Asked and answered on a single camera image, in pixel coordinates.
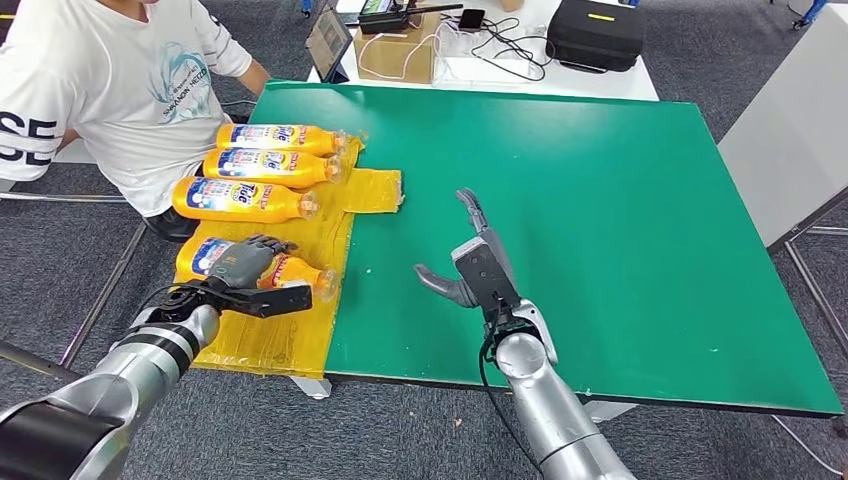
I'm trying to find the orange detergent bottle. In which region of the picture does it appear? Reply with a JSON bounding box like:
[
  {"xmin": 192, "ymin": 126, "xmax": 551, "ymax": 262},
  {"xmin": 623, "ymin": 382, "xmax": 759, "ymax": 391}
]
[
  {"xmin": 215, "ymin": 123, "xmax": 349, "ymax": 158},
  {"xmin": 175, "ymin": 235, "xmax": 339, "ymax": 303},
  {"xmin": 202, "ymin": 146, "xmax": 344, "ymax": 190},
  {"xmin": 172, "ymin": 176, "xmax": 321, "ymax": 225}
]

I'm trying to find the white desk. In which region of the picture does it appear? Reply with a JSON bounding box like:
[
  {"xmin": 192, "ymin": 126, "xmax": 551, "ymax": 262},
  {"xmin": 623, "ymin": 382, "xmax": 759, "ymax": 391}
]
[{"xmin": 307, "ymin": 0, "xmax": 660, "ymax": 102}]

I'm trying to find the green table board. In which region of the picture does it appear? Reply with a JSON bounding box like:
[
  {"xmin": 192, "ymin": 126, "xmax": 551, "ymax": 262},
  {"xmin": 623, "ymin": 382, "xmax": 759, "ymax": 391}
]
[{"xmin": 248, "ymin": 80, "xmax": 844, "ymax": 419}]

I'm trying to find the person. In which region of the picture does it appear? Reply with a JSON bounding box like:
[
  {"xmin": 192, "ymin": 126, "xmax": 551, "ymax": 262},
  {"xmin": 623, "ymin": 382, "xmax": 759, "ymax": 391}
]
[{"xmin": 0, "ymin": 0, "xmax": 272, "ymax": 243}]

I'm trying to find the grey side table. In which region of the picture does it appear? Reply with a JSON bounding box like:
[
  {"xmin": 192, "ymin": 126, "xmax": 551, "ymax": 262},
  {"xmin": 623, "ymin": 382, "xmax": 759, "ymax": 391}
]
[{"xmin": 717, "ymin": 5, "xmax": 848, "ymax": 250}]

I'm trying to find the clear plastic box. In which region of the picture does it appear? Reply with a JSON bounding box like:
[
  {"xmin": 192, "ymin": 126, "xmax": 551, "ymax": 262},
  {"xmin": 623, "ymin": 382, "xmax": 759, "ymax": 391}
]
[{"xmin": 433, "ymin": 26, "xmax": 554, "ymax": 86}]

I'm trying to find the black radio handset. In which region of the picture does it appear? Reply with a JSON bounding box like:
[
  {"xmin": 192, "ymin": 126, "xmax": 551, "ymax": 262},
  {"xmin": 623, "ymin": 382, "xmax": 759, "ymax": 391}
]
[{"xmin": 357, "ymin": 0, "xmax": 465, "ymax": 34}]

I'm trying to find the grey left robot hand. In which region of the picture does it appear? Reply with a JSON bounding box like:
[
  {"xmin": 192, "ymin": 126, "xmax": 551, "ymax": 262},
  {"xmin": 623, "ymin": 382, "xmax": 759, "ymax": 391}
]
[{"xmin": 205, "ymin": 235, "xmax": 299, "ymax": 291}]

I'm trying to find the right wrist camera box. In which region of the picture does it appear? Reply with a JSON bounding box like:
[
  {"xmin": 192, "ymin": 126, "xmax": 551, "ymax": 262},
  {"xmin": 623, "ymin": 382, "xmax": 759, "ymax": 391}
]
[{"xmin": 450, "ymin": 236, "xmax": 523, "ymax": 313}]

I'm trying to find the brown cardboard box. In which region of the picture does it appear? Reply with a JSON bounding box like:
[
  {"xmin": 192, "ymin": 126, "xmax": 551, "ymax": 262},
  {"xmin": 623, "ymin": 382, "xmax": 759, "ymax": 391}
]
[{"xmin": 354, "ymin": 13, "xmax": 442, "ymax": 84}]

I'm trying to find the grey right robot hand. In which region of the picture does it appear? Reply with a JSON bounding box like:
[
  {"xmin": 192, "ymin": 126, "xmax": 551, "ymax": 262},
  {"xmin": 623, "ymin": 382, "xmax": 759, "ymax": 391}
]
[{"xmin": 413, "ymin": 188, "xmax": 519, "ymax": 309}]

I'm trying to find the yellow taped cardboard sheet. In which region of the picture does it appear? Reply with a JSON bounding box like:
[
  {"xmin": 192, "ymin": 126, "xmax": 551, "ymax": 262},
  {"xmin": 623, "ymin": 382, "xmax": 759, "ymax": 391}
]
[{"xmin": 168, "ymin": 132, "xmax": 404, "ymax": 380}]

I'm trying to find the metal side table frame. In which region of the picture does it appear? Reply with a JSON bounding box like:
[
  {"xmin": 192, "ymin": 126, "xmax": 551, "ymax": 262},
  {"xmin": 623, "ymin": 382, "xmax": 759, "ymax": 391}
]
[{"xmin": 768, "ymin": 185, "xmax": 848, "ymax": 364}]

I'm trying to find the black cable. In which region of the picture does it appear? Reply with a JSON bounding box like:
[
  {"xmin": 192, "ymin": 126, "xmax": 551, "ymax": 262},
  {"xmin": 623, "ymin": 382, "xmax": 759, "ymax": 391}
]
[{"xmin": 458, "ymin": 16, "xmax": 556, "ymax": 83}]

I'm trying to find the black carrying case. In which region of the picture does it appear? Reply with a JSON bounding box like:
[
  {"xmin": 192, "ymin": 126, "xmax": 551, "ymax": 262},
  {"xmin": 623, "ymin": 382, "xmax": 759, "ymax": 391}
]
[{"xmin": 547, "ymin": 0, "xmax": 647, "ymax": 73}]

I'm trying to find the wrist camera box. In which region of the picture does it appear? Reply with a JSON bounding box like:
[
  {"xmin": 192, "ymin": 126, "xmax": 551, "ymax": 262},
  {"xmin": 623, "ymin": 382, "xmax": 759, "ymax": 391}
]
[
  {"xmin": 198, "ymin": 281, "xmax": 314, "ymax": 321},
  {"xmin": 450, "ymin": 236, "xmax": 523, "ymax": 313}
]

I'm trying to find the white floor cable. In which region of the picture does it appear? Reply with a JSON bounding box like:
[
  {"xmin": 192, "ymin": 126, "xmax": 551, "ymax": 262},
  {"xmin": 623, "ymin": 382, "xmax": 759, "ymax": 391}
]
[{"xmin": 771, "ymin": 413, "xmax": 848, "ymax": 476}]

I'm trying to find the metal desk frame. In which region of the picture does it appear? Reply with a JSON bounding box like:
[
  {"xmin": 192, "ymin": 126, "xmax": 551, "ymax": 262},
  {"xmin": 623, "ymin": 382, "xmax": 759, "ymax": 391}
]
[{"xmin": 0, "ymin": 192, "xmax": 147, "ymax": 386}]

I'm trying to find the black tablet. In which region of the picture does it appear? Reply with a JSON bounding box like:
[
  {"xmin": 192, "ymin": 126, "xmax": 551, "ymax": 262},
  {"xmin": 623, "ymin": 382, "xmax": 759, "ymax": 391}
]
[{"xmin": 305, "ymin": 5, "xmax": 354, "ymax": 84}]

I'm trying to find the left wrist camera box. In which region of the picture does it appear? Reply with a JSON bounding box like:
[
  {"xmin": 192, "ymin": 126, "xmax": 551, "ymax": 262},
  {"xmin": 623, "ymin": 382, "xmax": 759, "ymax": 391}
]
[{"xmin": 198, "ymin": 281, "xmax": 314, "ymax": 321}]

